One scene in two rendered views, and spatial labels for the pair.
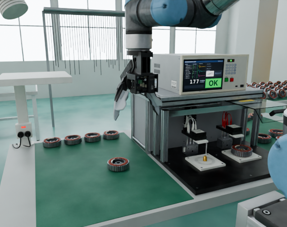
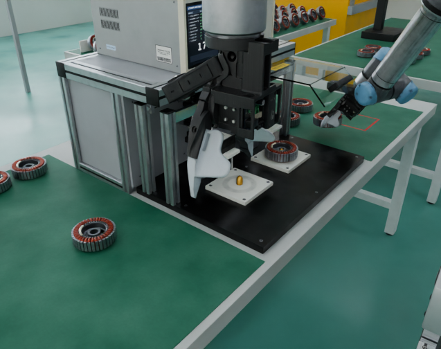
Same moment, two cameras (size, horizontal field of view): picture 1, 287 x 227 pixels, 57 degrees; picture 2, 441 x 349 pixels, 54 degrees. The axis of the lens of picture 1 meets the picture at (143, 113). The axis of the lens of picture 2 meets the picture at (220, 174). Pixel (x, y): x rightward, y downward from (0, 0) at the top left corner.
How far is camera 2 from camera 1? 0.43 m
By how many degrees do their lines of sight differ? 31
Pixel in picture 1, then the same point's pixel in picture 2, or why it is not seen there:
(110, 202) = (134, 321)
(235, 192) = (311, 227)
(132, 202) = (173, 306)
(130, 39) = (232, 12)
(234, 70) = not seen: hidden behind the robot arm
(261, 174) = (327, 186)
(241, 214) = not seen: outside the picture
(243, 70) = (268, 13)
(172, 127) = not seen: hidden behind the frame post
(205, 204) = (280, 263)
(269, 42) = not seen: outside the picture
